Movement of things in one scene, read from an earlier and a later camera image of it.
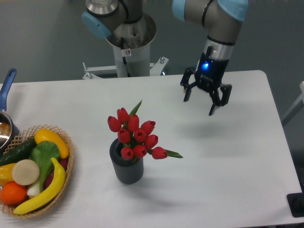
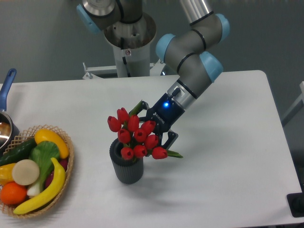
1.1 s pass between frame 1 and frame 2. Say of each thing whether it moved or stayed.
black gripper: moved
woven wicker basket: stayed
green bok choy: stayed
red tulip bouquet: stayed
